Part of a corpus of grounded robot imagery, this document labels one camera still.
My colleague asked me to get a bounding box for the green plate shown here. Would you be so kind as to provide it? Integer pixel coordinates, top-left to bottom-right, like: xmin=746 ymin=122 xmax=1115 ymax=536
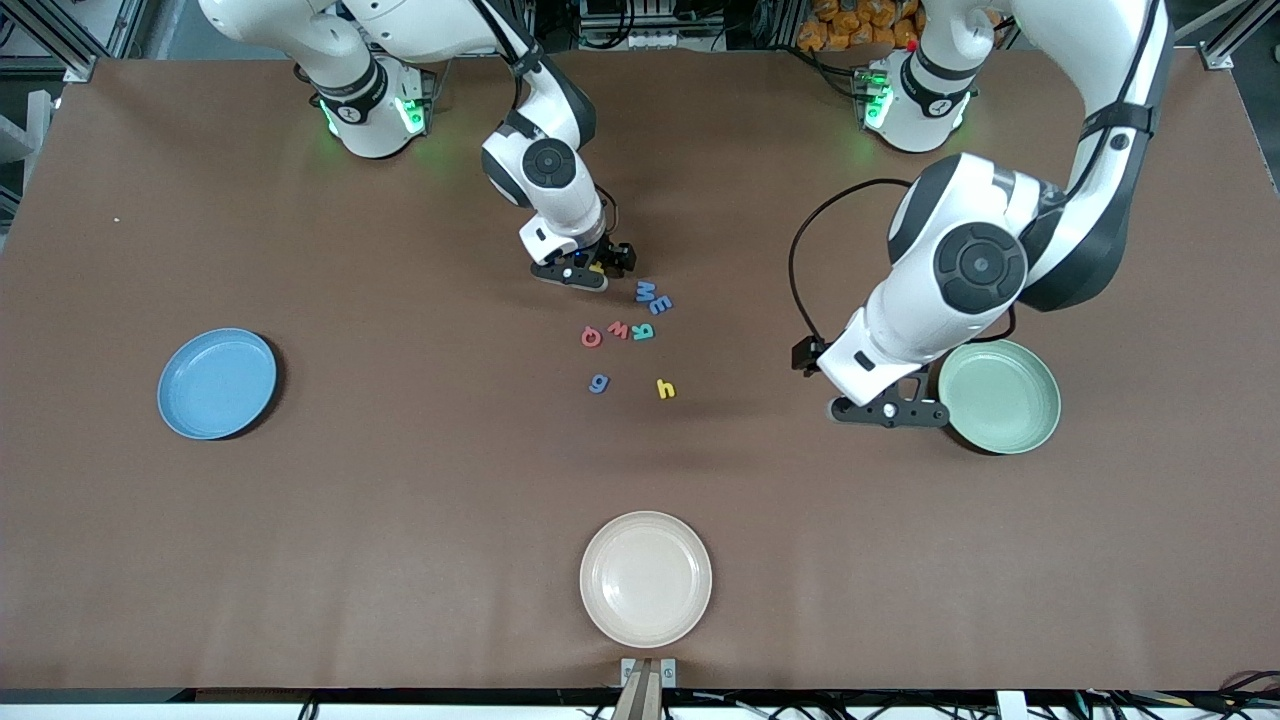
xmin=937 ymin=337 xmax=1062 ymax=456

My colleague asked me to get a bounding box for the beige plate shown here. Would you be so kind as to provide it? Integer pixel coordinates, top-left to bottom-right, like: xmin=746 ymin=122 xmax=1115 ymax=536
xmin=579 ymin=511 xmax=714 ymax=649

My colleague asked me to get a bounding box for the blue plate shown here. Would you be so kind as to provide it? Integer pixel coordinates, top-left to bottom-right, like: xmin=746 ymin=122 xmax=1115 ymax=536
xmin=157 ymin=327 xmax=278 ymax=441

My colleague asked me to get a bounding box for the orange snack packets bag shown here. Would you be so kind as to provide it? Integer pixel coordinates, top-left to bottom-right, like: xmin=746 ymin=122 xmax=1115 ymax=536
xmin=797 ymin=0 xmax=926 ymax=53

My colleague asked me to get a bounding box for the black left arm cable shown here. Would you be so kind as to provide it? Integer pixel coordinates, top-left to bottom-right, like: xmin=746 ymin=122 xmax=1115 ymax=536
xmin=788 ymin=0 xmax=1166 ymax=346

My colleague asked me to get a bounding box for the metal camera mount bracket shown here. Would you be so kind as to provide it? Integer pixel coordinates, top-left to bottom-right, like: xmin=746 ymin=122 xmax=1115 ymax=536
xmin=620 ymin=657 xmax=678 ymax=720

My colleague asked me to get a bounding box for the aluminium frame profile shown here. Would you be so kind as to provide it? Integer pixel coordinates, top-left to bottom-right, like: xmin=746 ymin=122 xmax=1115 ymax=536
xmin=1175 ymin=0 xmax=1280 ymax=71
xmin=0 ymin=0 xmax=101 ymax=83

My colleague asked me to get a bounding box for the grey metal side frame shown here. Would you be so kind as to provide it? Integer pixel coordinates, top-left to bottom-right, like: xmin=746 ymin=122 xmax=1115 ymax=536
xmin=0 ymin=88 xmax=53 ymax=236

